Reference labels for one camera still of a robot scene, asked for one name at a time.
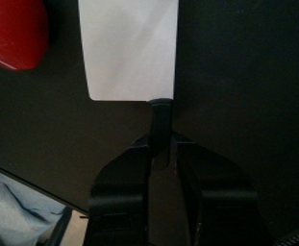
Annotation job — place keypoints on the black frame bar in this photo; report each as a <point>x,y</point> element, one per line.
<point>59,227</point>

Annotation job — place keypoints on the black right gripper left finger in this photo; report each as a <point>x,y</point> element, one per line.
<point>116,198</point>

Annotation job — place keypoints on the red bowl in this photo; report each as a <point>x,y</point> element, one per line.
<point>12,32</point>

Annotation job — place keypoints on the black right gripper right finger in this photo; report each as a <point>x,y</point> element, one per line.
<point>228,205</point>

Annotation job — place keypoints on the light blue cloth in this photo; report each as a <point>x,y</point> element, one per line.
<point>15,211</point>

